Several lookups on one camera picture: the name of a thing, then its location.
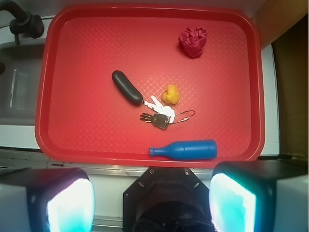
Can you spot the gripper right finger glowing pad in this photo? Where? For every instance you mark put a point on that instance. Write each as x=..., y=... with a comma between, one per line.
x=260, y=196

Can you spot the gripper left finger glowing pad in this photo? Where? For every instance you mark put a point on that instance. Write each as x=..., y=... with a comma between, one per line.
x=46, y=200

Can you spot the dark green plastic pickle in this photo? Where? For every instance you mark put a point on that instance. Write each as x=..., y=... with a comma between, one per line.
x=128, y=90

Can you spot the blue plastic bottle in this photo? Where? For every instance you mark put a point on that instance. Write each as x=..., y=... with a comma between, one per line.
x=187, y=150

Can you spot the grey sink basin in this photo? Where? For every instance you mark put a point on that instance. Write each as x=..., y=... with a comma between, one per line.
x=19, y=83

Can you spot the yellow plastic pepper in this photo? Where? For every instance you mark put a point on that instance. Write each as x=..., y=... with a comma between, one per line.
x=171, y=95

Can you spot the red plastic tray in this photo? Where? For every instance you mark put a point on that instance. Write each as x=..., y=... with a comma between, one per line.
x=83, y=117

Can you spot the crumpled red paper ball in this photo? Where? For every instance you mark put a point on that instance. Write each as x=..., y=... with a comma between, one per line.
x=192, y=41

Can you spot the black faucet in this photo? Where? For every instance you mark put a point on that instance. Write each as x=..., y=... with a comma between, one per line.
x=24, y=22

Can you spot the silver keys on wire ring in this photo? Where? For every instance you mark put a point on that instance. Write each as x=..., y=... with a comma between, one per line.
x=164, y=116

